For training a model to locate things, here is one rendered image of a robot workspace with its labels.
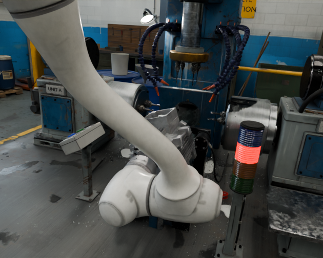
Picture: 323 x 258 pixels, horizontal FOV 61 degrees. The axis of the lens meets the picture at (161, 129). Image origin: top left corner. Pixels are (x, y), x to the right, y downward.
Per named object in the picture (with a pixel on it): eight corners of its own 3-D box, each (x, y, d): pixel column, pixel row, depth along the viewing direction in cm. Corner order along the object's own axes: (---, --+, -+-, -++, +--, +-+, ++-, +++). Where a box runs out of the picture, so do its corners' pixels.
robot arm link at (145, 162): (120, 161, 76) (129, 150, 81) (122, 187, 80) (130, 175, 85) (152, 167, 73) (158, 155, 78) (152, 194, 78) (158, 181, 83)
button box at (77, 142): (92, 138, 109) (85, 126, 108) (106, 133, 106) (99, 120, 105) (65, 156, 94) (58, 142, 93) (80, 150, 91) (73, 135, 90)
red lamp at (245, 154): (235, 152, 76) (238, 137, 75) (258, 156, 75) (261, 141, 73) (234, 161, 71) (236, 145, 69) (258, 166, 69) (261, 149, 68)
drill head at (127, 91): (96, 116, 162) (95, 74, 154) (155, 126, 152) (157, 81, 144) (71, 130, 140) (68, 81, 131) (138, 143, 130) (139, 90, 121)
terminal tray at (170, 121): (156, 129, 110) (151, 111, 108) (181, 125, 106) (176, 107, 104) (144, 139, 99) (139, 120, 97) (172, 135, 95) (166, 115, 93)
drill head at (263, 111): (209, 135, 144) (215, 88, 136) (294, 149, 133) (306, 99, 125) (201, 154, 122) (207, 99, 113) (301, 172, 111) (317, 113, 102)
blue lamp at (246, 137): (238, 137, 75) (240, 121, 73) (261, 141, 73) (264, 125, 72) (236, 145, 69) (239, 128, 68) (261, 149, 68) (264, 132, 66)
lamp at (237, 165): (233, 166, 78) (235, 152, 76) (255, 170, 76) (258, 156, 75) (231, 176, 73) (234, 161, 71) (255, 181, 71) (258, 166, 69)
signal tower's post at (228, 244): (217, 240, 89) (237, 117, 74) (243, 247, 87) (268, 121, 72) (214, 259, 82) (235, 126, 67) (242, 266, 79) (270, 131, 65)
